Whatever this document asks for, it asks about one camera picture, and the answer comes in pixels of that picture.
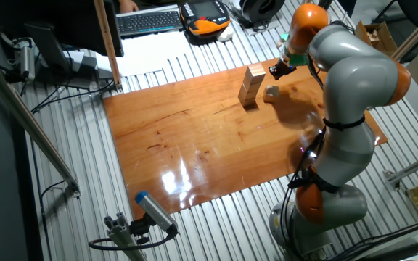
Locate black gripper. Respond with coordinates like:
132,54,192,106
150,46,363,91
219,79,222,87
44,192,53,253
268,59,298,81

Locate light wooden cube block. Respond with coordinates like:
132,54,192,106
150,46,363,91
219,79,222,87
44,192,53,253
239,86,259,102
263,85,280,104
242,75,263,92
246,62,267,80
237,94,256,109

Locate person hand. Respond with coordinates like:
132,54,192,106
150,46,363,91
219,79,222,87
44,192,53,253
118,0,140,15

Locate black round device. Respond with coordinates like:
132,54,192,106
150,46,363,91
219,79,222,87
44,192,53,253
230,0,287,30

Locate white rounded object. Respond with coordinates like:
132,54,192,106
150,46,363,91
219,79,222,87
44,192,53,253
216,25,235,43

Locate orange and black teach pendant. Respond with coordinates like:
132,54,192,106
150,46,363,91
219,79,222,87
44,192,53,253
179,0,231,40

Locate cardboard box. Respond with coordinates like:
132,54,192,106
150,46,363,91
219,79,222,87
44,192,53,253
354,20,398,58

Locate varnished wooden board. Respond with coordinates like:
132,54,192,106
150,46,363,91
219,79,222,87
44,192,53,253
102,57,389,220

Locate white paper sheets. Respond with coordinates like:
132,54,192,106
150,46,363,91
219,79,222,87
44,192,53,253
95,30,183,79

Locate black keyboard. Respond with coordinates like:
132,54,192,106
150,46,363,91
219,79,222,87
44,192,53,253
116,9,184,39

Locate black monitor with stand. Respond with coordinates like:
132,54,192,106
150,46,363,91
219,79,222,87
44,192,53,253
0,0,125,91

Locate green camera mount flange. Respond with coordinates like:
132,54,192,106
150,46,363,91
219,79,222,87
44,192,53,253
279,43,310,68

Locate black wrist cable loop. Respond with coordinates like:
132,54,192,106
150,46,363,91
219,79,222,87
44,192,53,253
306,54,326,91

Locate black cable bundle along arm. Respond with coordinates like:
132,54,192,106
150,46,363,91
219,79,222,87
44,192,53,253
279,130,327,254

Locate grey aluminium frame strut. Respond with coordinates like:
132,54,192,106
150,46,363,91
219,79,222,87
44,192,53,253
0,50,82,199
382,147,418,191
392,1,418,62

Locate tan frame post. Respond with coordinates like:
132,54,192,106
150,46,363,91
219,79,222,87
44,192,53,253
93,0,124,92

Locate silver camera with blue cap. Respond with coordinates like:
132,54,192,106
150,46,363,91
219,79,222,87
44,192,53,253
134,190,179,237

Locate black floor cable bundle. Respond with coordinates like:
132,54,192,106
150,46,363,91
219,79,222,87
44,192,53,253
323,216,418,261

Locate black desk cables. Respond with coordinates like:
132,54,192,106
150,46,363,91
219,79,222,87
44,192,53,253
30,78,116,114

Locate aluminium profile camera post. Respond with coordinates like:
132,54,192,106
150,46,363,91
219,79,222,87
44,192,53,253
103,212,147,261

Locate black camera cable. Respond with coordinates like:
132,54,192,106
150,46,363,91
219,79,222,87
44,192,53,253
88,224,178,252

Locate silver camera on clamp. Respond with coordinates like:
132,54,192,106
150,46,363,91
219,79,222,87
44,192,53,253
12,37,38,83

